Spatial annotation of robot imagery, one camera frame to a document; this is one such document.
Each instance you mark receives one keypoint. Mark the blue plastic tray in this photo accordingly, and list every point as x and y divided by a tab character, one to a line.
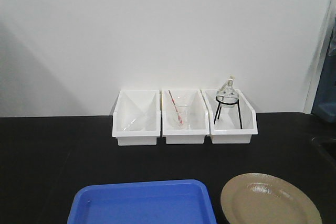
170	201

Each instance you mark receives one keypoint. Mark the beige plate black rim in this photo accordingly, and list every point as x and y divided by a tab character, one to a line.
262	198

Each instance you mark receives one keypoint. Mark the clear glass beaker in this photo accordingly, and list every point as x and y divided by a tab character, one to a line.
183	103

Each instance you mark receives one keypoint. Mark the red glass stirring rod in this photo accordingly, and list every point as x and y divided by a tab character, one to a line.
176	110

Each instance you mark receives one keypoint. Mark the left white storage bin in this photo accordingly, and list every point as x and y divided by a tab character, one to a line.
137	118

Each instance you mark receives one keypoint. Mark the white storage bin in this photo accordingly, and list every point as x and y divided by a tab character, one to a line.
137	118
198	126
227	130

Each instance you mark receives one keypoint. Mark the middle white storage bin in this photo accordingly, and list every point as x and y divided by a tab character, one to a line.
198	126

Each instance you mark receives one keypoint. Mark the round glass flask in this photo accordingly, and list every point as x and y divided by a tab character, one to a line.
227	96

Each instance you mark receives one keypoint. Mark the right white storage bin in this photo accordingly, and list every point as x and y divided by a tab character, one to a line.
227	130

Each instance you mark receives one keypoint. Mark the blue curtain at right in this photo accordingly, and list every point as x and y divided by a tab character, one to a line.
324	102

